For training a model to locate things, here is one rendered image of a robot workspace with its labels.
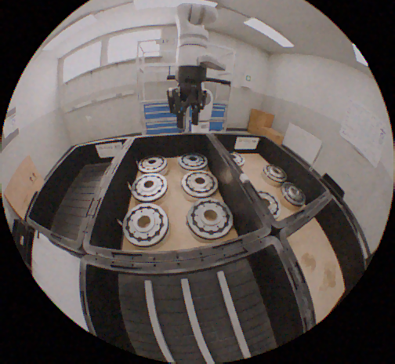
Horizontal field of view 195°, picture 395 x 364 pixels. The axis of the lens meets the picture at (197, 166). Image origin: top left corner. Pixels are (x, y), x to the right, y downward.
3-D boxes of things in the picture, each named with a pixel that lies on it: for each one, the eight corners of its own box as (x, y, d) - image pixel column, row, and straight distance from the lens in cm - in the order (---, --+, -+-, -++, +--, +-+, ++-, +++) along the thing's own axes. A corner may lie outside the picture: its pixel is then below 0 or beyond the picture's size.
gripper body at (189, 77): (190, 69, 37) (188, 100, 37) (167, 64, 31) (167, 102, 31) (213, 68, 33) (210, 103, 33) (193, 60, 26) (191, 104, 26)
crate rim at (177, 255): (134, 141, 49) (132, 136, 48) (208, 137, 48) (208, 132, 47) (89, 256, 24) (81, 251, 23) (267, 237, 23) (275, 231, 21)
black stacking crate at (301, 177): (206, 157, 52) (208, 133, 47) (257, 154, 67) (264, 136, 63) (247, 250, 31) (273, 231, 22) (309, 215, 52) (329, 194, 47)
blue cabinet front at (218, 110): (188, 131, 229) (190, 102, 217) (221, 130, 254) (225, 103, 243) (189, 131, 226) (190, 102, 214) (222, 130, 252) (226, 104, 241)
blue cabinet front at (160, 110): (146, 134, 226) (143, 104, 213) (184, 131, 227) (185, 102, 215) (146, 135, 223) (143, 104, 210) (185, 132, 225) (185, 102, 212)
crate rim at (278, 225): (208, 137, 48) (208, 132, 47) (262, 139, 64) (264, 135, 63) (268, 237, 23) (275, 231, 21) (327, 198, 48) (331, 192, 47)
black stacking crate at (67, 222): (86, 166, 68) (77, 146, 64) (138, 161, 53) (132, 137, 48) (49, 242, 54) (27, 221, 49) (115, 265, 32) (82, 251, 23)
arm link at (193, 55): (209, 62, 24) (211, 33, 26) (166, 67, 31) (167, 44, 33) (227, 71, 32) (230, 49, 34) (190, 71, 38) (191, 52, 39)
